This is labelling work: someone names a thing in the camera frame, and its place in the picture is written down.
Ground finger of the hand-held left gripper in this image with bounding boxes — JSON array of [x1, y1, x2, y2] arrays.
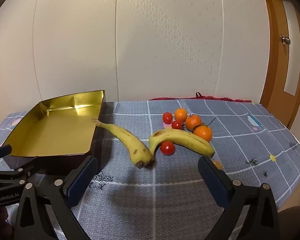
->
[[0, 157, 39, 181], [0, 145, 12, 162]]

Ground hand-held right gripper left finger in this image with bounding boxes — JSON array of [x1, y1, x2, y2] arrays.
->
[[14, 155, 98, 240]]

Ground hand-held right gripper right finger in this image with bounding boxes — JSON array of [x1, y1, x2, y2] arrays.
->
[[198, 155, 280, 240]]

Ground orange mandarin with stem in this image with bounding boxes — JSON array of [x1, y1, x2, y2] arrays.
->
[[194, 124, 213, 142], [185, 114, 202, 131]]

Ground yellow banana with brown patch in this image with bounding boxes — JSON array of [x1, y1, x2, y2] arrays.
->
[[149, 128, 215, 159]]

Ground gold metal tin box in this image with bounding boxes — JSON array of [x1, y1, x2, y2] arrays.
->
[[1, 90, 107, 172]]

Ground blue checked printed blanket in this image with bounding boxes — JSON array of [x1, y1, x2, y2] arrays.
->
[[0, 100, 300, 240]]

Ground red cloth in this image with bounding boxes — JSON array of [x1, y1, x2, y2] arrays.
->
[[149, 95, 252, 103]]

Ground wooden door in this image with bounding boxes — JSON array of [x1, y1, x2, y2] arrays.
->
[[260, 0, 300, 128]]

